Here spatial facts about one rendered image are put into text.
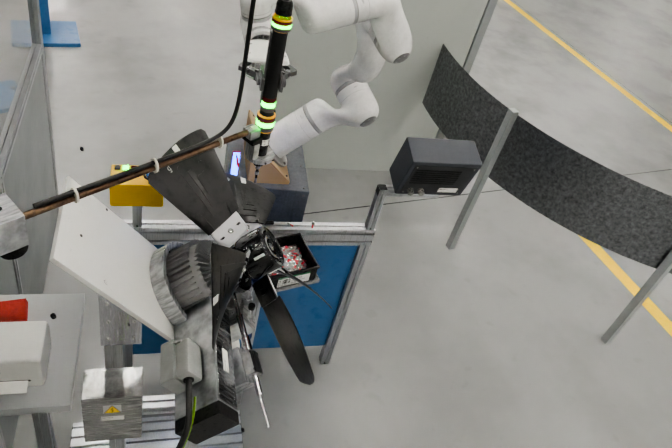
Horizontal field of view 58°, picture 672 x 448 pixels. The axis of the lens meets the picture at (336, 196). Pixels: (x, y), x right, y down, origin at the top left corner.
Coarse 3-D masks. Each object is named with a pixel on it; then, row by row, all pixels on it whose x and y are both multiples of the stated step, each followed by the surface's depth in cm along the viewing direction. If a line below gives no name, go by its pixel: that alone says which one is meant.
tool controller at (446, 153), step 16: (416, 144) 204; (432, 144) 206; (448, 144) 208; (464, 144) 210; (400, 160) 209; (416, 160) 200; (432, 160) 201; (448, 160) 203; (464, 160) 205; (480, 160) 207; (400, 176) 209; (416, 176) 206; (432, 176) 207; (448, 176) 208; (464, 176) 210; (400, 192) 213; (416, 192) 214; (432, 192) 216; (448, 192) 217
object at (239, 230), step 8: (232, 216) 154; (224, 224) 152; (232, 224) 154; (240, 224) 155; (216, 232) 151; (224, 232) 152; (240, 232) 155; (216, 240) 151; (224, 240) 153; (232, 240) 154
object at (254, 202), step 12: (240, 180) 182; (240, 192) 177; (252, 192) 179; (264, 192) 184; (240, 204) 172; (252, 204) 173; (264, 204) 177; (240, 216) 168; (252, 216) 169; (264, 216) 171
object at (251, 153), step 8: (248, 128) 139; (248, 136) 139; (256, 136) 140; (248, 144) 143; (256, 144) 141; (248, 152) 144; (256, 152) 144; (272, 152) 148; (256, 160) 145; (264, 160) 145; (272, 160) 147
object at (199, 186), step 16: (176, 144) 144; (192, 144) 148; (192, 160) 146; (208, 160) 150; (160, 176) 139; (176, 176) 143; (192, 176) 146; (208, 176) 149; (224, 176) 153; (160, 192) 140; (176, 192) 143; (192, 192) 146; (208, 192) 148; (224, 192) 152; (192, 208) 146; (208, 208) 149; (224, 208) 152; (208, 224) 149
